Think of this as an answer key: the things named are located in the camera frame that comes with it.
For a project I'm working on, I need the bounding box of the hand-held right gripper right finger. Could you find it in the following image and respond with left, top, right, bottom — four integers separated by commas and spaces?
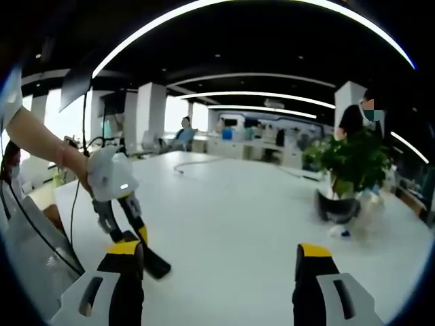
292, 242, 385, 326

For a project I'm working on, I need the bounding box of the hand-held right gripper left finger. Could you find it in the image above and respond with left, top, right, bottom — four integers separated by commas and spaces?
49, 239, 145, 326

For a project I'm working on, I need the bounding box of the black remote control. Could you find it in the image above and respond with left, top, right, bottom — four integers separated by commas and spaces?
135, 236, 172, 280

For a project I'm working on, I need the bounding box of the person's left hand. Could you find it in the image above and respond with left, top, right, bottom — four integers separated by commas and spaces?
86, 148, 111, 200

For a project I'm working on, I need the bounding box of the black tripod stand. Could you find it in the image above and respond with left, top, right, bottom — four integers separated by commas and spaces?
82, 91, 90, 157

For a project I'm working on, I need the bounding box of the small white blue object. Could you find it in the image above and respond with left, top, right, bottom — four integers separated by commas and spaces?
328, 225, 351, 238

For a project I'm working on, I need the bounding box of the white mesh basket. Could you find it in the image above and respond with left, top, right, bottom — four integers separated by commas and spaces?
0, 189, 86, 322

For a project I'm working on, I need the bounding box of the dark display on stand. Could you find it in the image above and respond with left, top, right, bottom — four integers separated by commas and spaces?
101, 91, 127, 137

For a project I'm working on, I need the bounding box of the black screen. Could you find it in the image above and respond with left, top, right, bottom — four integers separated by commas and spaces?
58, 64, 94, 113

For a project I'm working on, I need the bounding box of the green potted plant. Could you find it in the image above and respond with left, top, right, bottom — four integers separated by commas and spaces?
302, 130, 392, 201

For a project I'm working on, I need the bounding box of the grey cable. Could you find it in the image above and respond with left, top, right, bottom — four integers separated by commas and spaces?
173, 158, 218, 176

